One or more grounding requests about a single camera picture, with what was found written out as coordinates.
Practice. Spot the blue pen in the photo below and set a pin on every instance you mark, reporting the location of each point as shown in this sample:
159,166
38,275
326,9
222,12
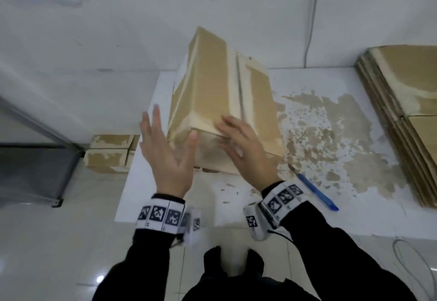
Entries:
317,189

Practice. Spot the stack of flattened cardboard boxes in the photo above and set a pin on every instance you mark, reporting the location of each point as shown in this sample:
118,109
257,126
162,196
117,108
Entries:
406,112

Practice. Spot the person's right thumb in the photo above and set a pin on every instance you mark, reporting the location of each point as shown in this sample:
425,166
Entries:
228,149

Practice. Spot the person's right hand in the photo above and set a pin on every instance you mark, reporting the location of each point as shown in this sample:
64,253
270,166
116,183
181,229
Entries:
251,157

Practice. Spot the white marker wristband tracker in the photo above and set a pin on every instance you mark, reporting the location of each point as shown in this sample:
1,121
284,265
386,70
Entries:
158,214
280,199

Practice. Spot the large brown cardboard box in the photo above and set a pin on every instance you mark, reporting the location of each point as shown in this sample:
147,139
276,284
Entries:
208,82

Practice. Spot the person's right forearm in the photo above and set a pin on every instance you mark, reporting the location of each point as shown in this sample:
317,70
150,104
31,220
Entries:
338,259

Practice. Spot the small brown cardboard box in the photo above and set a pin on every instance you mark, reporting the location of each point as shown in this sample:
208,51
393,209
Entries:
105,160

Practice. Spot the person's right leg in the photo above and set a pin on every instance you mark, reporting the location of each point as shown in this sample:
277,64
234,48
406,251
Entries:
256,277

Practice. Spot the person's left forearm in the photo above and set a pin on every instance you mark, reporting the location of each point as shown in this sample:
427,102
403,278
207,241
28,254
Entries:
140,266

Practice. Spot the person's left leg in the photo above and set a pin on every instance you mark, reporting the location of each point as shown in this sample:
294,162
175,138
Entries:
211,277

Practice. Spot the person's leg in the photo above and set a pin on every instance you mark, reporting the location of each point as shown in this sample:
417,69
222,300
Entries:
211,277
256,277

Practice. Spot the person's left hand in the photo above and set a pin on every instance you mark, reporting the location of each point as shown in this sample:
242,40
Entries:
170,171

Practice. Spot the person's left thumb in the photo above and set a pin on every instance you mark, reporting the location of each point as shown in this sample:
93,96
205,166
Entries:
193,147

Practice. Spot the grey metal cabinet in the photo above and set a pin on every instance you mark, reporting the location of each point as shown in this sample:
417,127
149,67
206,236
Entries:
30,171

